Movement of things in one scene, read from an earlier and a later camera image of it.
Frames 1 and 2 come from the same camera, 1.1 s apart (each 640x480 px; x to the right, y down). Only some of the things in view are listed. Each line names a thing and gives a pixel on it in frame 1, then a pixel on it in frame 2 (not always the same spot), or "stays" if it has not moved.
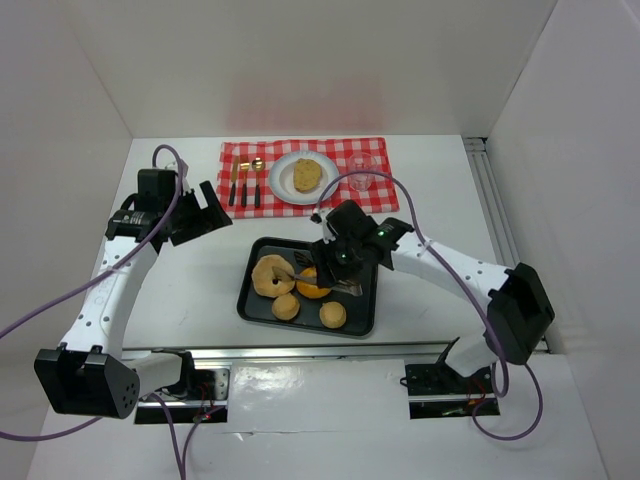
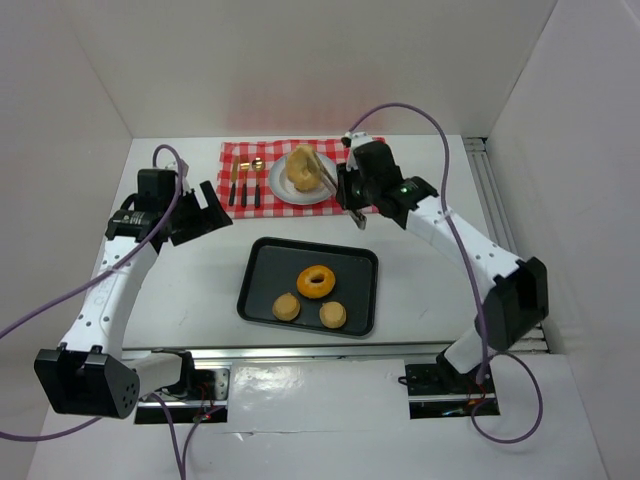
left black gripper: (195, 216) stays
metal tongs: (338, 285) to (332, 185)
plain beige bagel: (272, 276) to (303, 168)
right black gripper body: (324, 267) to (347, 185)
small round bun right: (332, 314) stays
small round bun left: (285, 307) stays
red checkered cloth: (244, 190) stays
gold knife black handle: (233, 183) stays
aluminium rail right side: (491, 191) stays
